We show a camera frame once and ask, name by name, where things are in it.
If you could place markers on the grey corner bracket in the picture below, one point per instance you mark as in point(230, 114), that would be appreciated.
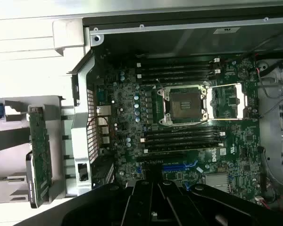
point(68, 33)

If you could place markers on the silver socket cover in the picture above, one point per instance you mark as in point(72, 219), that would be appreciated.
point(241, 101)

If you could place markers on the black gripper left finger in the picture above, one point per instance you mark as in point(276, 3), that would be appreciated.
point(141, 204)

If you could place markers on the open black PC case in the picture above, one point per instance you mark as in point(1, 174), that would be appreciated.
point(80, 131)

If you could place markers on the grey parts rack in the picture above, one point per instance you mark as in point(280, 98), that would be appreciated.
point(57, 141)

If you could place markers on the silver rear port block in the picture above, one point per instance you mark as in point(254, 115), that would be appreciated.
point(103, 124)

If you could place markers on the green motherboard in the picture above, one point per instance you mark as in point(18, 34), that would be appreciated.
point(245, 146)

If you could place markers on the CPU socket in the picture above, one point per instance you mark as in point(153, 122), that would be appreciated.
point(184, 104)

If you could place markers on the blue expansion slot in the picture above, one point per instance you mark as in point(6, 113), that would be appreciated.
point(174, 168)

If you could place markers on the black RAM slot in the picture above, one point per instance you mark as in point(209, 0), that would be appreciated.
point(179, 62)
point(181, 149)
point(179, 79)
point(181, 143)
point(181, 137)
point(179, 68)
point(181, 131)
point(179, 74)

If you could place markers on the silver heat sink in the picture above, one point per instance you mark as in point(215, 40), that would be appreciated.
point(217, 182)

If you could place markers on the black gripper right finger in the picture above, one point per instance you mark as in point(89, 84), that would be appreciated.
point(226, 209)

